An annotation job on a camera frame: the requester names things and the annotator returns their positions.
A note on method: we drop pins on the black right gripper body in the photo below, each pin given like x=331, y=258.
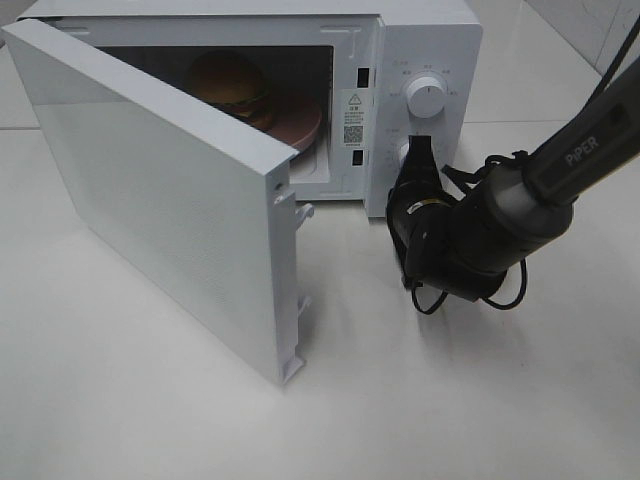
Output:
x=418, y=178

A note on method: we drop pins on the white timer knob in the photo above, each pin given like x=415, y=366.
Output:
x=402, y=153

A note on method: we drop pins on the pink round plate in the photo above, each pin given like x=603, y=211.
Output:
x=297, y=119

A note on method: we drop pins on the toy burger with lettuce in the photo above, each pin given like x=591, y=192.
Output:
x=233, y=84

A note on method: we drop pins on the white microwave door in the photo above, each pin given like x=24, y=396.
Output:
x=198, y=202

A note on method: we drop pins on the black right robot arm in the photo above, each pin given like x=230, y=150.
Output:
x=460, y=232

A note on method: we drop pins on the upper white power knob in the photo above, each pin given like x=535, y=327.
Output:
x=425, y=95

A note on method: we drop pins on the white microwave oven body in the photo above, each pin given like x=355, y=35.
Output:
x=357, y=57

